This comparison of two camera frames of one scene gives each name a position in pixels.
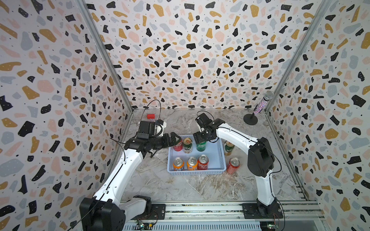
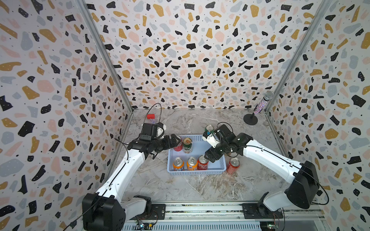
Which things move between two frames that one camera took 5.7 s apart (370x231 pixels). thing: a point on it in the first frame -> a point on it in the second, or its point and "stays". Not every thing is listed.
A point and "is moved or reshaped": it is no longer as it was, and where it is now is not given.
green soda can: x=201 y=146 is moved or reshaped
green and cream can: x=187 y=145 stays
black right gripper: x=197 y=138 -> x=214 y=156
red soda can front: x=203 y=162 stays
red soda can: x=232 y=165 stays
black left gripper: x=166 y=143 stays
